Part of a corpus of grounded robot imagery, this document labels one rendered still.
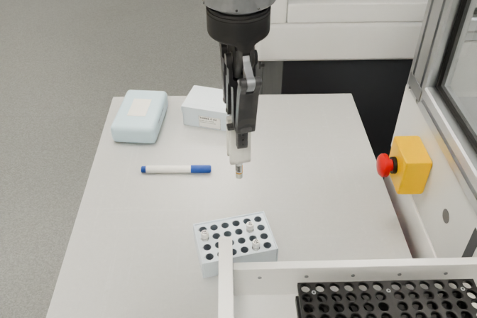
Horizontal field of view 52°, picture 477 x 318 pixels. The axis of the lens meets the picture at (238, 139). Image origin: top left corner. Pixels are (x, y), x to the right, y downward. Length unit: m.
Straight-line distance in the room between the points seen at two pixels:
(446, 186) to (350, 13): 0.56
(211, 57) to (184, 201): 2.03
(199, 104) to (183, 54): 1.88
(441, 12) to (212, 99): 0.51
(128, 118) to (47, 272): 0.93
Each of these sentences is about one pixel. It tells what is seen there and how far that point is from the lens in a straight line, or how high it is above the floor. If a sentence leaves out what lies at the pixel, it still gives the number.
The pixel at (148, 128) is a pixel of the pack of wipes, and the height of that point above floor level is 0.80.
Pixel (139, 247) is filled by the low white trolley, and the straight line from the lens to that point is 0.87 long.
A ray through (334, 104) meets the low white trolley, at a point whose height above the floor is 0.76.
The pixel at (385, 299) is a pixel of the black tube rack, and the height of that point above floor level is 0.90.
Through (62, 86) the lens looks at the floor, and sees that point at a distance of 2.79.
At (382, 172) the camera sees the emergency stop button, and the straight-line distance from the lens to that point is 0.84.
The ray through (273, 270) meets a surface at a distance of 0.67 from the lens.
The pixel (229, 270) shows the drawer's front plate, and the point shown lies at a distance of 0.62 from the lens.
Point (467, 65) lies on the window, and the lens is 0.77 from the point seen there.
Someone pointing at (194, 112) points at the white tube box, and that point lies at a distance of 1.07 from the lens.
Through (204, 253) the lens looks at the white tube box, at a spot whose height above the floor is 0.80.
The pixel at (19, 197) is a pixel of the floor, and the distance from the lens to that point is 2.18.
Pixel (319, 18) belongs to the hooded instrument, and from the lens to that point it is 1.21.
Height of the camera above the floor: 1.43
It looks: 39 degrees down
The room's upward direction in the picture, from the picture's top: straight up
